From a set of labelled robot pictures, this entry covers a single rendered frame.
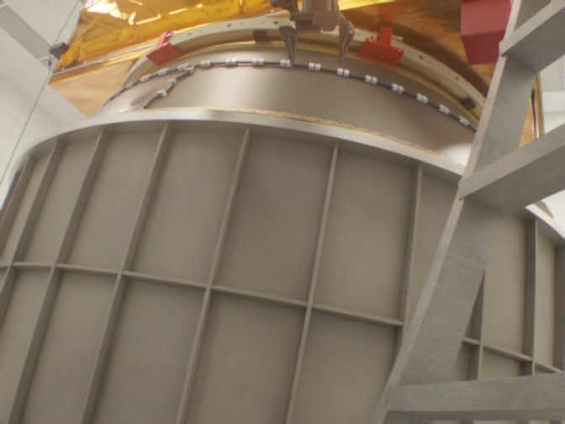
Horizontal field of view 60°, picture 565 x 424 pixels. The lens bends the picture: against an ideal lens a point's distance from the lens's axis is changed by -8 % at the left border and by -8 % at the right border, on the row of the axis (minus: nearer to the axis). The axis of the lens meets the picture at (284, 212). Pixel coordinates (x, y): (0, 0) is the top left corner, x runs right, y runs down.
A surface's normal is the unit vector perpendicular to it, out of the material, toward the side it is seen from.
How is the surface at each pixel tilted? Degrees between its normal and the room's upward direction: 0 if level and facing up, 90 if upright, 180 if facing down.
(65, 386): 90
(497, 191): 180
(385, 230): 90
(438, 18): 180
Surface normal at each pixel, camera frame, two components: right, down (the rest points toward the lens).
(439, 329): 0.38, -0.25
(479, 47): -0.18, 0.90
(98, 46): -0.46, 0.25
